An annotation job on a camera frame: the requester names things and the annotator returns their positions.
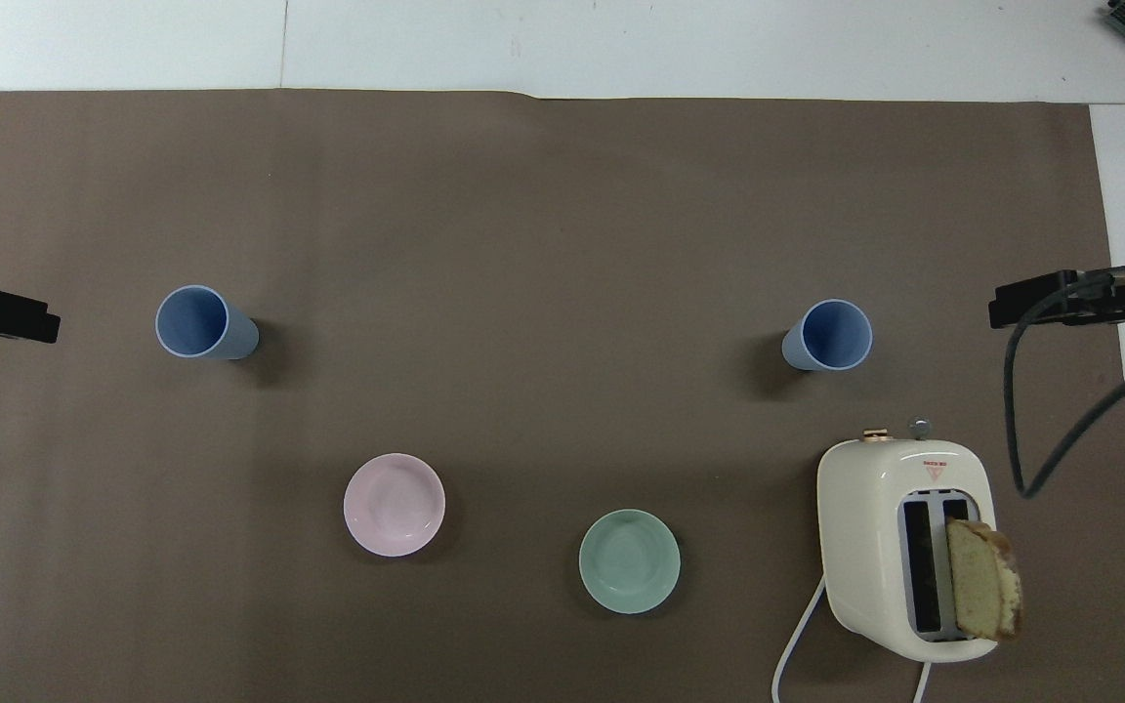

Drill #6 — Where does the bread slice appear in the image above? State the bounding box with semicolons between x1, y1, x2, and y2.
945;518;1024;643

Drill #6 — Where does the blue cup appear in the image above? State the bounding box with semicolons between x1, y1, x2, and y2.
154;284;260;361
781;299;874;373

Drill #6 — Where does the cream toaster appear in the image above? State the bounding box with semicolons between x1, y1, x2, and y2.
816;418;999;665

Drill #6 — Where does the green bowl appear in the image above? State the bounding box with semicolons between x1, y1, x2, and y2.
578;509;682;616

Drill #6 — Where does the black cable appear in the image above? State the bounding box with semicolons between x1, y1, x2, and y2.
1003;266;1125;500

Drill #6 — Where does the white toaster cord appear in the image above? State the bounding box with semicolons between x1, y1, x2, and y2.
772;574;936;703

